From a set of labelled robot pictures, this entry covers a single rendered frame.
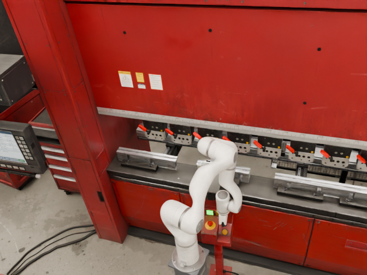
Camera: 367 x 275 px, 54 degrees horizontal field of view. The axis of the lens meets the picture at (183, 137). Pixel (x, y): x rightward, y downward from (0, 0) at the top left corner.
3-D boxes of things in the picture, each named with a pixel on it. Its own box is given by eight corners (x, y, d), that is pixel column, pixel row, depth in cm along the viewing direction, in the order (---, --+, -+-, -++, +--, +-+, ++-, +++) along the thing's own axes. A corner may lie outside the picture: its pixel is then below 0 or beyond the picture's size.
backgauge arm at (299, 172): (292, 194, 266) (294, 181, 257) (300, 139, 311) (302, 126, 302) (303, 196, 263) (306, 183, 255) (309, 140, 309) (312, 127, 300)
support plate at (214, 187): (191, 189, 245) (191, 188, 245) (202, 162, 264) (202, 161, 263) (217, 194, 240) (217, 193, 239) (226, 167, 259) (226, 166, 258)
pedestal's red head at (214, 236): (201, 243, 250) (200, 227, 239) (205, 224, 262) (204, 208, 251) (230, 246, 246) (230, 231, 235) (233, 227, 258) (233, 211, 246)
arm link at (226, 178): (249, 167, 208) (242, 209, 222) (224, 159, 215) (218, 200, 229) (243, 174, 201) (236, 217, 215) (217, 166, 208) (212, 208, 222)
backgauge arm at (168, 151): (160, 171, 297) (158, 158, 288) (184, 124, 343) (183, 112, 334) (169, 172, 295) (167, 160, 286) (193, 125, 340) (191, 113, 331)
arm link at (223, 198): (233, 205, 226) (219, 199, 230) (233, 192, 217) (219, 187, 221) (228, 215, 222) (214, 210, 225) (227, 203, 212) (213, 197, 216)
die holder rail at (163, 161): (118, 160, 292) (116, 151, 286) (121, 155, 296) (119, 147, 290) (176, 170, 277) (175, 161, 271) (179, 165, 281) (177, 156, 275)
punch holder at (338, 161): (320, 165, 227) (325, 144, 216) (321, 155, 233) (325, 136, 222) (347, 168, 222) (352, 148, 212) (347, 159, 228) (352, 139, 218)
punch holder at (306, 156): (288, 159, 233) (290, 140, 222) (289, 151, 239) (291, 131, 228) (312, 163, 228) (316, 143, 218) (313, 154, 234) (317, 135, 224)
